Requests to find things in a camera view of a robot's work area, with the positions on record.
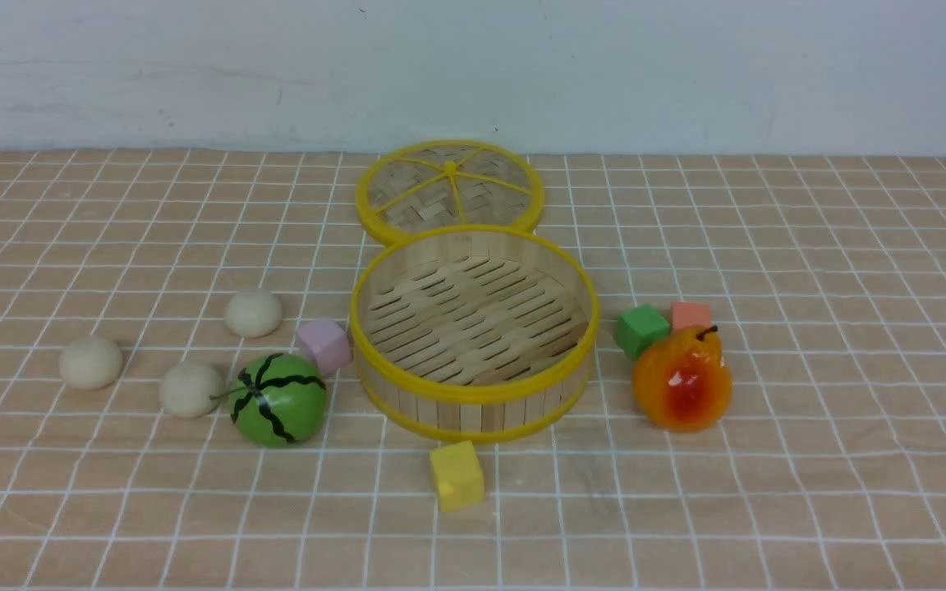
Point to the bamboo steamer lid yellow rim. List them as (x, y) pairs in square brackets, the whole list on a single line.
[(442, 183)]

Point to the orange-pink foam cube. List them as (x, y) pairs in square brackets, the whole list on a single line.
[(689, 314)]

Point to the orange toy pear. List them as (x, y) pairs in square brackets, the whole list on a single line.
[(682, 382)]

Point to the pink foam cube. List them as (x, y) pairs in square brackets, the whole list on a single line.
[(325, 344)]

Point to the green toy watermelon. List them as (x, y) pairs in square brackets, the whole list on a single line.
[(278, 400)]

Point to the bamboo steamer tray yellow rim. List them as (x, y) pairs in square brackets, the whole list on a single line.
[(474, 333)]

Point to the yellow foam cube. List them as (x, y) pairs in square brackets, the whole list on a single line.
[(457, 476)]

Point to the green foam cube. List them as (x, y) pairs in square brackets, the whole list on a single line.
[(638, 328)]

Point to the white bun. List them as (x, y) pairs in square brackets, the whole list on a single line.
[(191, 389), (252, 314), (90, 363)]

